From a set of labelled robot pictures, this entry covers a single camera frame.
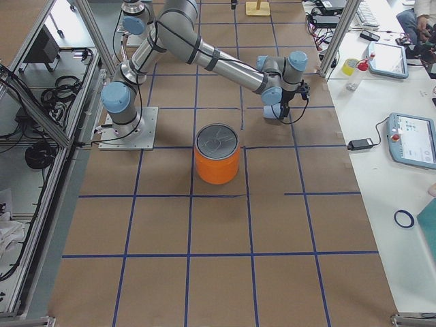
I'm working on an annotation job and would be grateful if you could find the yellow tape roll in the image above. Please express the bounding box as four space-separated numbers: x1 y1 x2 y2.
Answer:
341 58 359 76

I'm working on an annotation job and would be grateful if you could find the black power adapter brick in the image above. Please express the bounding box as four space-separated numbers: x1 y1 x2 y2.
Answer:
347 138 374 151

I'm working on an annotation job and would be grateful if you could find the teach pendant tablet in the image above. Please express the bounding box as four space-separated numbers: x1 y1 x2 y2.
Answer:
367 41 409 79
386 112 435 170

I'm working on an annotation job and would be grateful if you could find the clear bottle red cap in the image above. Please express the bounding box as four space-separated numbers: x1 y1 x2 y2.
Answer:
345 53 375 91

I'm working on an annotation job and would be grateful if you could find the aluminium frame post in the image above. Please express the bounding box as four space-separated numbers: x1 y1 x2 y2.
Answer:
317 0 360 78

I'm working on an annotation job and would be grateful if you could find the near teach pendant tablet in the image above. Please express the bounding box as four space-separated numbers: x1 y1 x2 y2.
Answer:
386 112 435 170

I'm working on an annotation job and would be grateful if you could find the black smartphone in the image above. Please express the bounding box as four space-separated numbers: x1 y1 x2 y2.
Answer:
359 30 380 42

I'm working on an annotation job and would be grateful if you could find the wooden cup tree stand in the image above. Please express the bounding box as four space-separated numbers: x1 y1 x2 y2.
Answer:
245 0 270 17

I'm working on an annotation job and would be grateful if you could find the light blue plastic cup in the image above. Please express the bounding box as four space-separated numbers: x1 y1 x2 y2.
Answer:
263 104 283 120

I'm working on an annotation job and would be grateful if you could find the orange canister with grey lid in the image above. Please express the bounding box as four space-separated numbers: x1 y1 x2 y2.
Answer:
194 123 240 185

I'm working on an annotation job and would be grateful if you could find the far teach pendant tablet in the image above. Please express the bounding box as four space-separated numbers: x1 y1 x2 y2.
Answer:
367 41 409 79

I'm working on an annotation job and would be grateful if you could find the blue tape ring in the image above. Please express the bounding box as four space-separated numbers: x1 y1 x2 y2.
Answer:
393 209 416 229

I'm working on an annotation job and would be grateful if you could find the white crumpled cloth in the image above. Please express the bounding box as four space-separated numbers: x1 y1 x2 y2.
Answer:
0 189 25 263

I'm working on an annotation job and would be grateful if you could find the teal board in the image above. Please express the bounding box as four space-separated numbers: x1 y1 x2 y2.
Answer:
417 198 436 261

